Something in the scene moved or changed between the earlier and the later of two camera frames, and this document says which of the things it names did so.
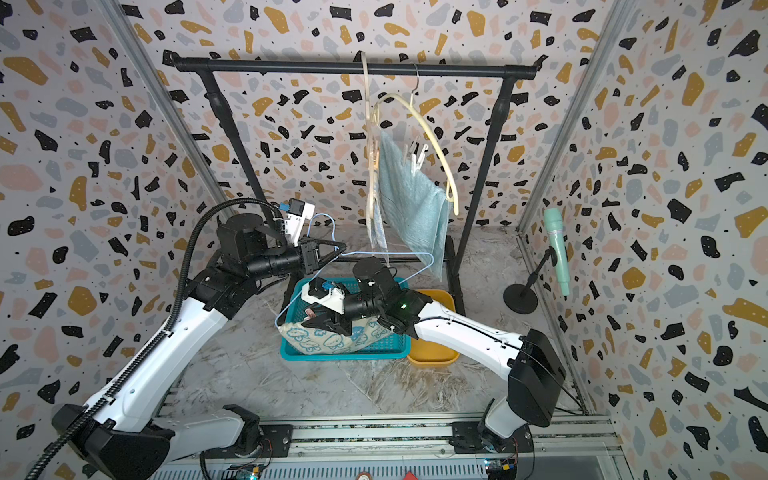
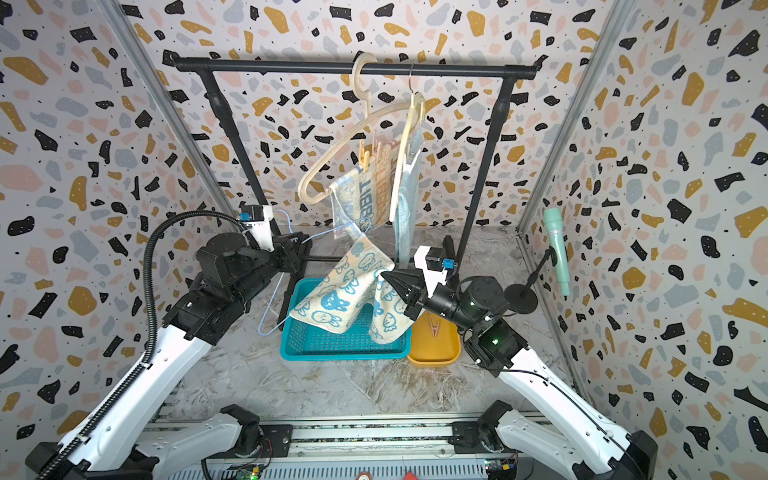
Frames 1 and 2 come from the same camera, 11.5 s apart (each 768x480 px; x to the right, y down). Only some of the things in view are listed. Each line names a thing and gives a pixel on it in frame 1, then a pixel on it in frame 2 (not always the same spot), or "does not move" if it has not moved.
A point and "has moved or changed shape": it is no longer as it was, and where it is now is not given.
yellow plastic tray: x=429 y=354 does not move
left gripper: x=311 y=252 -> x=290 y=252
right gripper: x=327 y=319 -> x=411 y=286
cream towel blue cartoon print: x=312 y=340 has moved or changed shape
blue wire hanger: x=351 y=253 -> x=304 y=241
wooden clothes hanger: x=369 y=147 -> x=370 y=109
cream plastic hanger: x=424 y=109 -> x=417 y=112
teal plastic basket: x=393 y=347 does not move
